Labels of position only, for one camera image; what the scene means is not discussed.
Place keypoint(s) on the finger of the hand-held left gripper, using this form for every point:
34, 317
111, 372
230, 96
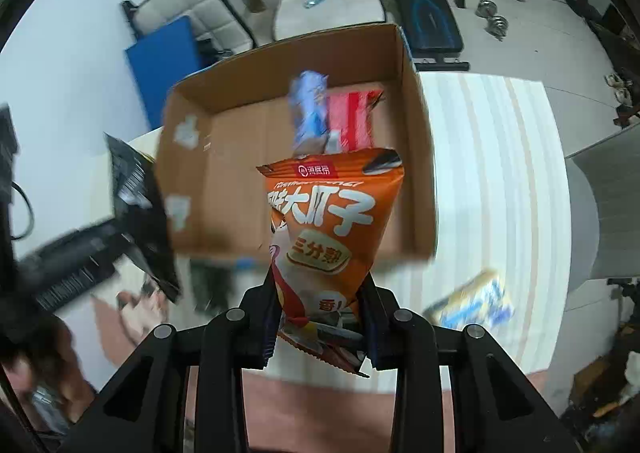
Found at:
75, 263

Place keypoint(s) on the striped tablecloth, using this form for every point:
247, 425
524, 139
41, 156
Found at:
480, 158

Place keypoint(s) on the blue foam mat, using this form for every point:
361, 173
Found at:
165, 68

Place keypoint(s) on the beige sofa seat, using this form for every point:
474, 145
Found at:
330, 8

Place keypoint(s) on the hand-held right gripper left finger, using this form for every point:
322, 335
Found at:
268, 333

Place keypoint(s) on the light blue snack packet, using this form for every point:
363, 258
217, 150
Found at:
309, 108

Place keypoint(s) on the blue and yellow snack packet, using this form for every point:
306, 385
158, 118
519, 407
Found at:
472, 303

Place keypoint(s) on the brown cardboard box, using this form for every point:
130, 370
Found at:
235, 173

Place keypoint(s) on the black and blue weight bench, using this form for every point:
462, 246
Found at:
427, 18

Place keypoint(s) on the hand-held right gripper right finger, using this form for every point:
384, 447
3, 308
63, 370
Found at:
372, 348

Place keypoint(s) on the chrome dumbbell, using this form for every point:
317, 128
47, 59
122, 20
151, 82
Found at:
498, 27
485, 9

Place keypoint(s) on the beige folding chair black frame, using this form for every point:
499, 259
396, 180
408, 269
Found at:
200, 3

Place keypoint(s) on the dark green snack packet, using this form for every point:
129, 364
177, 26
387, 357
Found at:
210, 283

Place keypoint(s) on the black snack packet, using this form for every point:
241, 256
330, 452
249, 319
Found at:
137, 193

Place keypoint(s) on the grey chair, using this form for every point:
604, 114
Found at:
610, 193

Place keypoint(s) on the pair of shoes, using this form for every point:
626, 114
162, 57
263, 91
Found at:
619, 85

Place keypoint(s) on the pink cloth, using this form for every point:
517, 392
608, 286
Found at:
310, 413

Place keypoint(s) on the red snack packet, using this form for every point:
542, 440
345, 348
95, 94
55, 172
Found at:
350, 118

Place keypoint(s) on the orange snack packet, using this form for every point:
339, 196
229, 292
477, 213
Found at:
325, 233

